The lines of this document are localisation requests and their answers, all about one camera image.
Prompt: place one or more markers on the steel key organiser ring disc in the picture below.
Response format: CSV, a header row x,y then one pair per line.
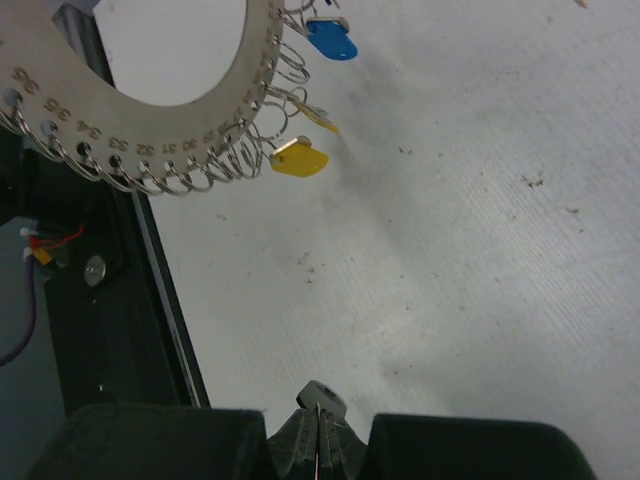
x,y
180,112

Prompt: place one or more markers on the yellow key tag upper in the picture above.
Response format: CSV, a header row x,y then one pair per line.
x,y
298,158

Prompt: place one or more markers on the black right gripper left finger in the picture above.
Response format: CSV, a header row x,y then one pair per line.
x,y
110,441

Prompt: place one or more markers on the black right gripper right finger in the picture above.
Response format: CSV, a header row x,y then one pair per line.
x,y
428,447

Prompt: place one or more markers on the yellow key tag lower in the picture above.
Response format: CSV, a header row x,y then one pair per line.
x,y
317,115

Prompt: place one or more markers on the key with black tag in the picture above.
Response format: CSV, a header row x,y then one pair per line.
x,y
317,395

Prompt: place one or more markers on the yellow key tag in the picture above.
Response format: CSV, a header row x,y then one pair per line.
x,y
317,115
298,158

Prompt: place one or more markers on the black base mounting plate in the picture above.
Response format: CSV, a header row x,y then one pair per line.
x,y
116,327

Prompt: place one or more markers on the blue key tag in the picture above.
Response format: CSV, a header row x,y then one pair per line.
x,y
330,36

